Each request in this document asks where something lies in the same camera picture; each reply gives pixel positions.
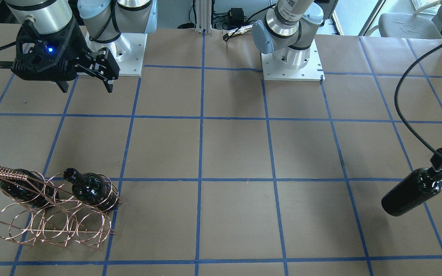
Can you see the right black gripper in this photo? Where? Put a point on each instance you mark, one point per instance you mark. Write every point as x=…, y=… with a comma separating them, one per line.
x=76, y=46

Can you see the dark wine bottle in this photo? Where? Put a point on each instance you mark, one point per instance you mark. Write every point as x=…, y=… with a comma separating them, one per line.
x=92, y=189
x=419, y=186

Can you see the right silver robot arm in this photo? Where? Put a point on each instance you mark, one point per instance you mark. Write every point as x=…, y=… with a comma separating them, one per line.
x=105, y=20

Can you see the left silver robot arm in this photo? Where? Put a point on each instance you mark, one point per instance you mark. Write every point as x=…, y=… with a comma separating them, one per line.
x=358, y=137

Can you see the dark wine bottle in basket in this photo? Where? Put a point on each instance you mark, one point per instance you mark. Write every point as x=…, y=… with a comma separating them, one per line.
x=92, y=189

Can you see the grey office chair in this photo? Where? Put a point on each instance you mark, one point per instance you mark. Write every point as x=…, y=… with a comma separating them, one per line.
x=413, y=25

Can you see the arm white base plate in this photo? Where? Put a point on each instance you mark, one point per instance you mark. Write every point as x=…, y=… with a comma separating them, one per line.
x=293, y=65
x=128, y=50

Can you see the aluminium frame post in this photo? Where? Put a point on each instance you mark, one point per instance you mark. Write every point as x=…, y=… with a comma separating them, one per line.
x=203, y=16

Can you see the copper wire wine basket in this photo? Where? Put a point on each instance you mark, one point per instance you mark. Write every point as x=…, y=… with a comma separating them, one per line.
x=67, y=220

